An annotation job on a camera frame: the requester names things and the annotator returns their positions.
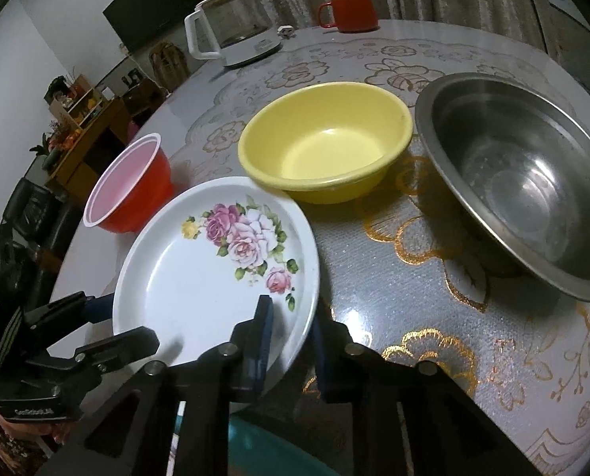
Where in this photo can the yellow bowl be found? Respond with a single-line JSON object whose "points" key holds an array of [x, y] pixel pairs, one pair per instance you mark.
{"points": [[324, 153]]}

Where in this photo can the gold floral lace tablecloth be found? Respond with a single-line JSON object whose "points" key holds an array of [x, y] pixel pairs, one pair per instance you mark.
{"points": [[374, 267]]}

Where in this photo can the white power plug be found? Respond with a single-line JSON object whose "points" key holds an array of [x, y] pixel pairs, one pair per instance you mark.
{"points": [[287, 32]]}

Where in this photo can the red mug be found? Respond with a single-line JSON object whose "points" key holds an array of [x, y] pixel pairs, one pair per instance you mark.
{"points": [[354, 12]]}

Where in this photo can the black leather sofa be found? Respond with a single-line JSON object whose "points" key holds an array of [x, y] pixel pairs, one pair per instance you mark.
{"points": [[37, 213]]}

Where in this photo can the teal stool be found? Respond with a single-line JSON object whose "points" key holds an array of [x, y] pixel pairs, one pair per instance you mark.
{"points": [[265, 451]]}

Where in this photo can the white glass electric kettle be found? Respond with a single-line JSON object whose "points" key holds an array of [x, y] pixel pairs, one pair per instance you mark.
{"points": [[235, 34]]}

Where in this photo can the red plastic bowl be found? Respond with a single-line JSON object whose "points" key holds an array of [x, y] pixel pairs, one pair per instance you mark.
{"points": [[146, 193]]}

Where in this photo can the stainless steel bowl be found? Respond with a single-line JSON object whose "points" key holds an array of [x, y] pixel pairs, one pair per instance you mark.
{"points": [[513, 168]]}

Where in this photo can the wooden shelf unit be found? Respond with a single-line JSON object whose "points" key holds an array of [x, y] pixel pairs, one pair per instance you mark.
{"points": [[92, 144]]}

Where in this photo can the white floral plate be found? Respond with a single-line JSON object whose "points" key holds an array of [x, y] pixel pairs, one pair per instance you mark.
{"points": [[191, 282]]}

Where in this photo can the pink bin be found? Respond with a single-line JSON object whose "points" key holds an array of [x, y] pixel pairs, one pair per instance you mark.
{"points": [[132, 131]]}

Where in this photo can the black television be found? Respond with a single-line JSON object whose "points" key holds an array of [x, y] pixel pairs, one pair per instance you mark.
{"points": [[156, 5]]}

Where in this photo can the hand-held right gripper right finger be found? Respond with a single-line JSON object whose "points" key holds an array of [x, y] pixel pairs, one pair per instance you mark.
{"points": [[324, 362]]}

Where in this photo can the flower arrangement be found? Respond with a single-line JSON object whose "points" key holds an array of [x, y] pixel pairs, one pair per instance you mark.
{"points": [[57, 139]]}

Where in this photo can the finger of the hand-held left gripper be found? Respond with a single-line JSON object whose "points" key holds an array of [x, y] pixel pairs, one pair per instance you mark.
{"points": [[121, 347], [96, 307]]}

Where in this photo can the wicker chair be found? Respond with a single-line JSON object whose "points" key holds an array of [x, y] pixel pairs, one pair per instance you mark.
{"points": [[168, 67]]}

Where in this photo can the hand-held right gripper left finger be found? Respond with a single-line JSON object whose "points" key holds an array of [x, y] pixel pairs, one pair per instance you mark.
{"points": [[258, 342]]}

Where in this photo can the person's left hand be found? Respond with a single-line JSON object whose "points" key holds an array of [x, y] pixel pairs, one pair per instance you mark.
{"points": [[47, 431]]}

